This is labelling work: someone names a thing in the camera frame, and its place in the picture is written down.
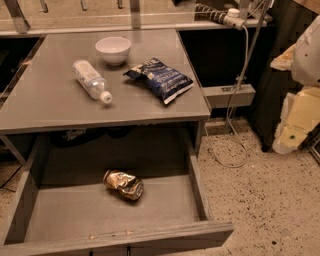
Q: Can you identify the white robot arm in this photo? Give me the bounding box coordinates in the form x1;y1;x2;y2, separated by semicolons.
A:
270;15;320;154

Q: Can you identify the grey metal bracket box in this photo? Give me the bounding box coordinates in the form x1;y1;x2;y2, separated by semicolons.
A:
203;84;256;109

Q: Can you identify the open grey drawer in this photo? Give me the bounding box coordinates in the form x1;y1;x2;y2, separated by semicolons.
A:
0;127;233;256

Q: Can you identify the white power strip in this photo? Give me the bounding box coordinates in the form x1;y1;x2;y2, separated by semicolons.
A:
194;3;268;31

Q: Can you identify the white ceramic bowl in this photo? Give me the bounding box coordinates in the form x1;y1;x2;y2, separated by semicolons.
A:
95;37;131;66

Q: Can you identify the grey counter cabinet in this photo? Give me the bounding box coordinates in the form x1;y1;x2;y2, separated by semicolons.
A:
0;29;209;135

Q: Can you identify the metal shelf rail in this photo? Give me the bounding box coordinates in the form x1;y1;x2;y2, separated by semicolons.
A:
0;12;258;37

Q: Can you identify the blue chip bag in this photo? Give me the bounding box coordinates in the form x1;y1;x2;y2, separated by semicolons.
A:
125;58;194;105

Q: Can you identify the clear plastic water bottle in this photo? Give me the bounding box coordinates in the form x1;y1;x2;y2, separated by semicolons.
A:
72;60;113;104

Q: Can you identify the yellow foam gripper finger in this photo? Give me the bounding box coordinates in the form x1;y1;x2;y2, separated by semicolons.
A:
270;44;295;71
272;86;320;154

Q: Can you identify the crushed orange soda can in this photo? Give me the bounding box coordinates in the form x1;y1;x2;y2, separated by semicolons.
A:
103;170;144;201

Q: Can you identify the white power cable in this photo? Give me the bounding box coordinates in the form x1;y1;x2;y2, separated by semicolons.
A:
203;24;250;169

